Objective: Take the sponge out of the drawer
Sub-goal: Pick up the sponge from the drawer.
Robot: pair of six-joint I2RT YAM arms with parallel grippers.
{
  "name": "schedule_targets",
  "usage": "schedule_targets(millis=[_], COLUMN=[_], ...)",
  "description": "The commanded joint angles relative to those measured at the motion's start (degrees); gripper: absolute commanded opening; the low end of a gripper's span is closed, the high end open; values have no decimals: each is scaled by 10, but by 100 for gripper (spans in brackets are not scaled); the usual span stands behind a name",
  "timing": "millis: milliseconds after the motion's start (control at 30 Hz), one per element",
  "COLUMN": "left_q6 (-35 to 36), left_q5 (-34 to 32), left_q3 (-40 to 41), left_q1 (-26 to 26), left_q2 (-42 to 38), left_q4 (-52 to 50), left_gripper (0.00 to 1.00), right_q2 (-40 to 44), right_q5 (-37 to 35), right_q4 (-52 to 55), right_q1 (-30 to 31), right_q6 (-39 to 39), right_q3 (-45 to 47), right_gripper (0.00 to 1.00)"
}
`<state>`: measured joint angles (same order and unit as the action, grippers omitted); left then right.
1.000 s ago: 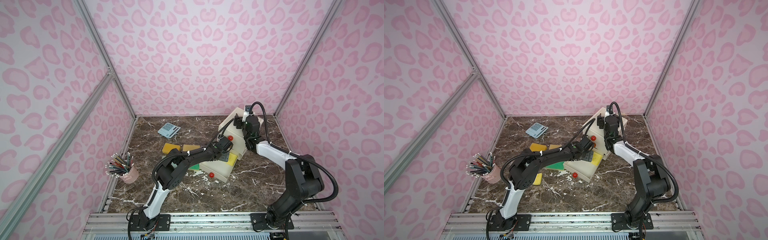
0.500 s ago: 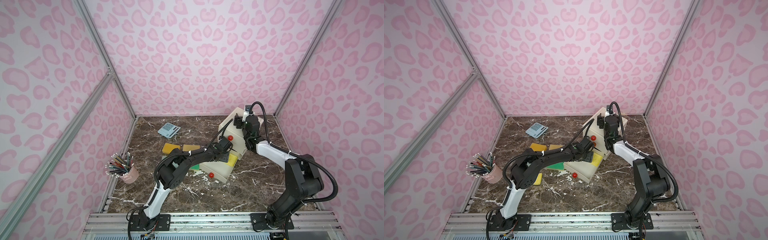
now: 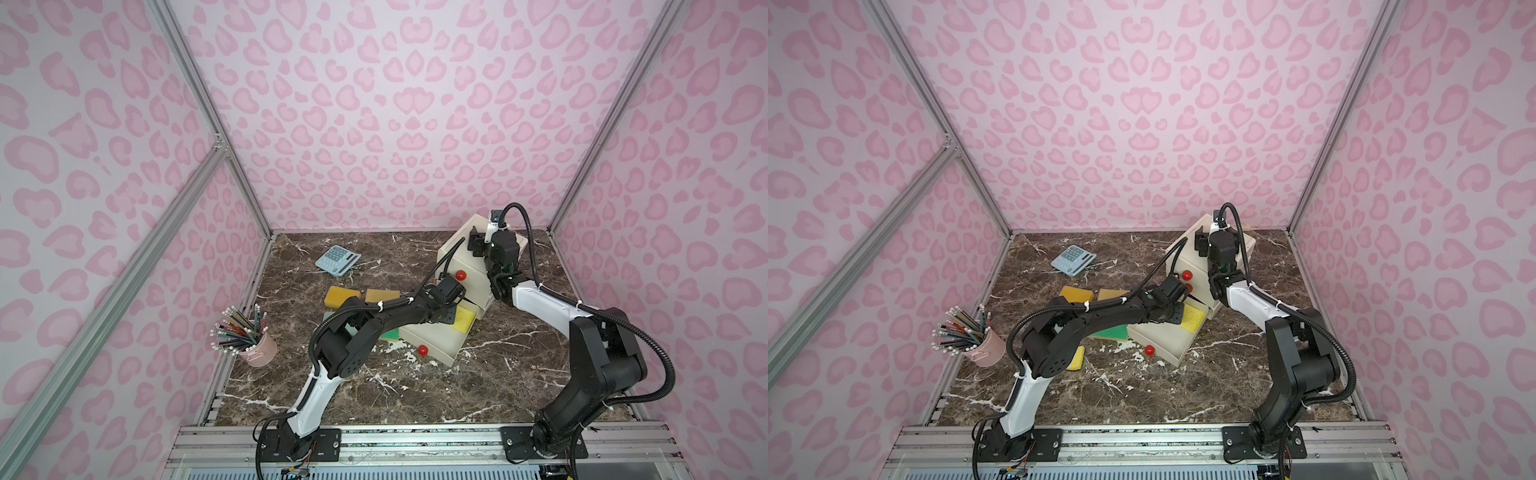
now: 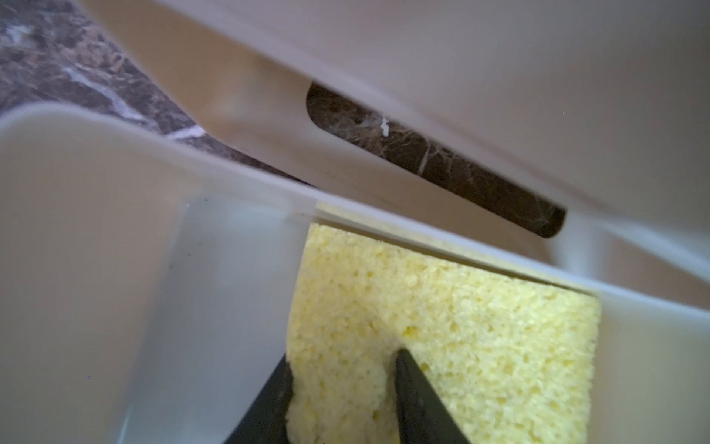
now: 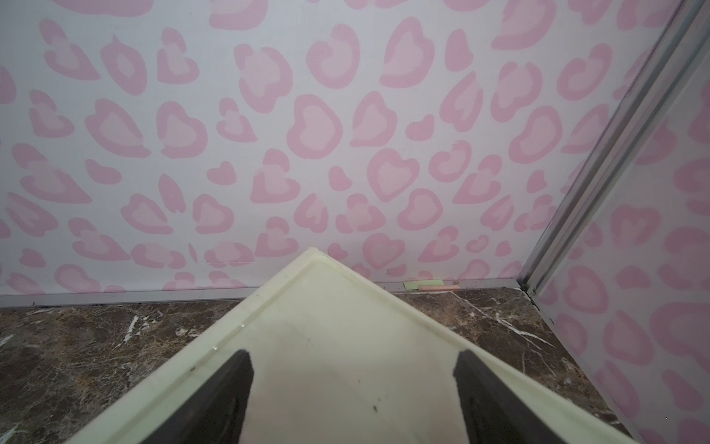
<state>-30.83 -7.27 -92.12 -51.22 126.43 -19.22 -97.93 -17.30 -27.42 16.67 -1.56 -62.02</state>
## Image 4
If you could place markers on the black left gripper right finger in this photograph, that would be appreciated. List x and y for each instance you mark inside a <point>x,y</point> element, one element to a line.
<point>422,417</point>

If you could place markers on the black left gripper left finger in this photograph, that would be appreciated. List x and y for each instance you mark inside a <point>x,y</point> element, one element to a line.
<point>266,420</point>

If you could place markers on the bright yellow drawer sponge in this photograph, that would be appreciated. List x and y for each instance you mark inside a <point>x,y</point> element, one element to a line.
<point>511,359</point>

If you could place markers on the cream bottom drawer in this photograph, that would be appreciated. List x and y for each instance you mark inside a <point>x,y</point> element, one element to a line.
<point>145,291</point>

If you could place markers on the cream drawer cabinet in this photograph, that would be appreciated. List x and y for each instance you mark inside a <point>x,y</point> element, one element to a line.
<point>600,106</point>

